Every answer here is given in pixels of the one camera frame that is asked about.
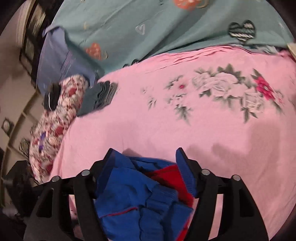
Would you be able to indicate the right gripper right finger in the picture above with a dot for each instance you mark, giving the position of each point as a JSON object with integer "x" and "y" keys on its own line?
{"x": 230, "y": 197}

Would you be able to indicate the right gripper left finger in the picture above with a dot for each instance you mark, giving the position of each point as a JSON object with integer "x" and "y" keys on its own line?
{"x": 50, "y": 218}

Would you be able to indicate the blue and red pants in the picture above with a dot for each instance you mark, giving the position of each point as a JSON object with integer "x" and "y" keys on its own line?
{"x": 142, "y": 199}

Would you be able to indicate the red floral rolled blanket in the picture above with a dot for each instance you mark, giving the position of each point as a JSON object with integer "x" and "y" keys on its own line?
{"x": 53, "y": 125}

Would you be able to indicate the dark grey pouch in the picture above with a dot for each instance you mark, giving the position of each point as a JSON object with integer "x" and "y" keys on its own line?
{"x": 51, "y": 97}

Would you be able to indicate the pink floral bed sheet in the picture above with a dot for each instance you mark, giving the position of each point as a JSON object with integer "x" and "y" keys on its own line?
{"x": 231, "y": 110}

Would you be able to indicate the folded dark green garment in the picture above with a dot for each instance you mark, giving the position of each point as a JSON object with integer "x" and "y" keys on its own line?
{"x": 97, "y": 97}

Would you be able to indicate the blue plaid pillow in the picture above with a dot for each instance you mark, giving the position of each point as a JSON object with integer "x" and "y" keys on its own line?
{"x": 60, "y": 59}

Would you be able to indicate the green heart print quilt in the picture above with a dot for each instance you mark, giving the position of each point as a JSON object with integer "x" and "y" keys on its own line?
{"x": 109, "y": 35}

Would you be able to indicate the cream textured pillow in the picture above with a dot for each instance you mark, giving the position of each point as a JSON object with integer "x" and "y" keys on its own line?
{"x": 292, "y": 49}

